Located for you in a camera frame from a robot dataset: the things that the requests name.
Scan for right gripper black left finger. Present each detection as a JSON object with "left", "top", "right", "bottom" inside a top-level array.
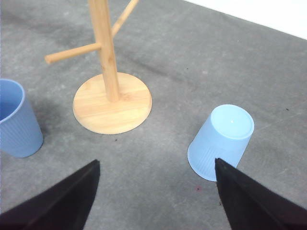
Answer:
[{"left": 0, "top": 160, "right": 100, "bottom": 230}]

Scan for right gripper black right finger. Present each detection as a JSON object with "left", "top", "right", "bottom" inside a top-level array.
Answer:
[{"left": 215, "top": 158, "right": 307, "bottom": 230}]

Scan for blue ribbed cup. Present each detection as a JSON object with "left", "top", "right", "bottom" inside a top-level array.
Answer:
[
  {"left": 187, "top": 104, "right": 255, "bottom": 182},
  {"left": 0, "top": 79, "right": 44, "bottom": 158}
]

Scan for wooden cup tree stand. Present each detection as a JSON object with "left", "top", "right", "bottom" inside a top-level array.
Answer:
[{"left": 45, "top": 0, "right": 153, "bottom": 135}]

